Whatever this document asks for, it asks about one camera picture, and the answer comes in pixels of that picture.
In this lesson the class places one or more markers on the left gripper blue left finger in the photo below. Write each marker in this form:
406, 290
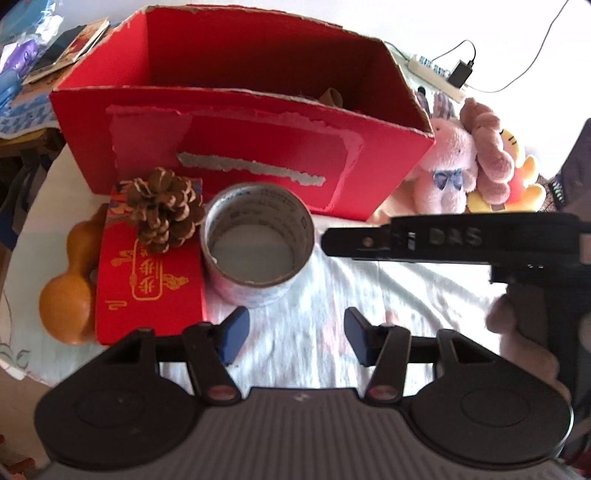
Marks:
232, 333

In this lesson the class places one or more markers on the brown pine cone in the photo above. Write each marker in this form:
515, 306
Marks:
166, 207

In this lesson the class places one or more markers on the stack of books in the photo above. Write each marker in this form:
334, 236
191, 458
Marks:
67, 49

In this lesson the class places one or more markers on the blue checkered cloth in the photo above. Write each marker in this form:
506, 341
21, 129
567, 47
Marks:
31, 116

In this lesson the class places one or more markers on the white power strip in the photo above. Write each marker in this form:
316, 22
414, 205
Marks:
422, 68

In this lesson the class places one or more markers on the pink plush rabbit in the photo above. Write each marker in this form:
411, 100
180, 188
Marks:
447, 172

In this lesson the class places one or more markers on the small red gift box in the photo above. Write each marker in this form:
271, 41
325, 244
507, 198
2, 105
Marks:
140, 288

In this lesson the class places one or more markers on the black power adapter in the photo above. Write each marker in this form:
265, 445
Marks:
461, 73

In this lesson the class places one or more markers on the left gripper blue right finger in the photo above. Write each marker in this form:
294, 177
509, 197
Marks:
363, 337

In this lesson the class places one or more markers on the mauve plush toy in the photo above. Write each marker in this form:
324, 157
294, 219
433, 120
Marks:
496, 165

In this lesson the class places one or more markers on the orange gourd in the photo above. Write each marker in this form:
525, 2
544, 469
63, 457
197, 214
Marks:
67, 302

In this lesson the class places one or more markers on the yellow plush toy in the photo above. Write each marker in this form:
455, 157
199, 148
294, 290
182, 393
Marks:
526, 194

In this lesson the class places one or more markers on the large red cardboard box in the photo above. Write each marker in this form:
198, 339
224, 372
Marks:
230, 94

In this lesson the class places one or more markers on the purple tissue pack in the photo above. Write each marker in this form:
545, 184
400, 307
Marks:
22, 57

